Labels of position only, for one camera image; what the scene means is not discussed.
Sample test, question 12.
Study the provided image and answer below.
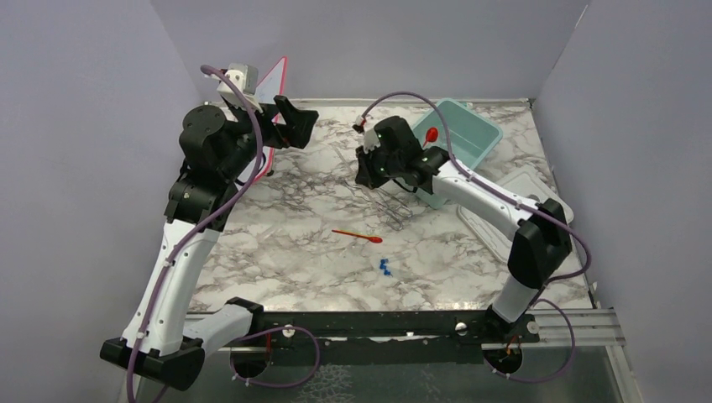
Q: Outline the white bin lid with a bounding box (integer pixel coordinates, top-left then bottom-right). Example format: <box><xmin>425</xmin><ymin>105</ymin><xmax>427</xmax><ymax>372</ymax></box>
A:
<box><xmin>457</xmin><ymin>165</ymin><xmax>575</xmax><ymax>264</ymax></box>

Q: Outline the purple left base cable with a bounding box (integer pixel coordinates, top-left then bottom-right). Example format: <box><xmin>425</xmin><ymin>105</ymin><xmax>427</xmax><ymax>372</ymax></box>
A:
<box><xmin>228</xmin><ymin>326</ymin><xmax>322</xmax><ymax>390</ymax></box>

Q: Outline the pink framed whiteboard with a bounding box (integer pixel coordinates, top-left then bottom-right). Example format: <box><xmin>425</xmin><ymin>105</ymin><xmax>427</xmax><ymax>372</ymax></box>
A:
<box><xmin>236</xmin><ymin>55</ymin><xmax>289</xmax><ymax>187</ymax></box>

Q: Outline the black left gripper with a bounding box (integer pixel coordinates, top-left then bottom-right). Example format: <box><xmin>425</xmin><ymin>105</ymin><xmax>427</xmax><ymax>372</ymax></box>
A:
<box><xmin>220</xmin><ymin>94</ymin><xmax>318</xmax><ymax>181</ymax></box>

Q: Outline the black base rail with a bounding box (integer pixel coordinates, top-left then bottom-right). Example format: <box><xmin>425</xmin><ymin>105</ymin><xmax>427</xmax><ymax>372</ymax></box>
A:
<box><xmin>224</xmin><ymin>310</ymin><xmax>525</xmax><ymax>366</ymax></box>

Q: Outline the red pipette in bin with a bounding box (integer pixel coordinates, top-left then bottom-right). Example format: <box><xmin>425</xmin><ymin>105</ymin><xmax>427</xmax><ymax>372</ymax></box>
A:
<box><xmin>422</xmin><ymin>127</ymin><xmax>439</xmax><ymax>149</ymax></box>

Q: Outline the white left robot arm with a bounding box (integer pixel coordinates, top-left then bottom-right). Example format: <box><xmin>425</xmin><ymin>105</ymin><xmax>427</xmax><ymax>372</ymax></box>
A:
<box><xmin>100</xmin><ymin>95</ymin><xmax>319</xmax><ymax>391</ymax></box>

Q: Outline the aluminium frame rail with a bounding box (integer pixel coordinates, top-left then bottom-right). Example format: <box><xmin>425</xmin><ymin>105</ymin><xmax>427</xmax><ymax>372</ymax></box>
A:
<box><xmin>468</xmin><ymin>308</ymin><xmax>626</xmax><ymax>349</ymax></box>

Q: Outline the teal plastic bin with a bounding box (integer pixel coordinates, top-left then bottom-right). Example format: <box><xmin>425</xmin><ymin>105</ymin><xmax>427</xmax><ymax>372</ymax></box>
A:
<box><xmin>411</xmin><ymin>98</ymin><xmax>505</xmax><ymax>211</ymax></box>

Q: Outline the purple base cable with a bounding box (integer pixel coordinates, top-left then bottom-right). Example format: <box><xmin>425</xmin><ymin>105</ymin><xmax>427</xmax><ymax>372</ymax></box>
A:
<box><xmin>228</xmin><ymin>326</ymin><xmax>322</xmax><ymax>390</ymax></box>
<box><xmin>482</xmin><ymin>298</ymin><xmax>577</xmax><ymax>385</ymax></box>

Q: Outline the clear glass stirring rod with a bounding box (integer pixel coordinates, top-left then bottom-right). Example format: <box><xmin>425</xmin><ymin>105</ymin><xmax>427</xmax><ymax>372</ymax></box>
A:
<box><xmin>332</xmin><ymin>147</ymin><xmax>357</xmax><ymax>181</ymax></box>

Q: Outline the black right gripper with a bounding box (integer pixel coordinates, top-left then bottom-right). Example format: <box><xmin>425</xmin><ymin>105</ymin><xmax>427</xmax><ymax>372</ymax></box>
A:
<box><xmin>354</xmin><ymin>139</ymin><xmax>402</xmax><ymax>191</ymax></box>

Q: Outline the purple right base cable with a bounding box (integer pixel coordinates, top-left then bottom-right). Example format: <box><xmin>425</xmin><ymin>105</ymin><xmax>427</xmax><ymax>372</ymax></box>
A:
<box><xmin>482</xmin><ymin>298</ymin><xmax>577</xmax><ymax>385</ymax></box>

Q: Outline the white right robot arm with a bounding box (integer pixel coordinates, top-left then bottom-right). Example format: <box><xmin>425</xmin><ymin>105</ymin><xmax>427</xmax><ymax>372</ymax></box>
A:
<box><xmin>355</xmin><ymin>116</ymin><xmax>573</xmax><ymax>342</ymax></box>

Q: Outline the red pipette on table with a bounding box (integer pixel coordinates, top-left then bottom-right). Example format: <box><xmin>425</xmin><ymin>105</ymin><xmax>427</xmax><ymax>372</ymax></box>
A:
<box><xmin>332</xmin><ymin>229</ymin><xmax>383</xmax><ymax>243</ymax></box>

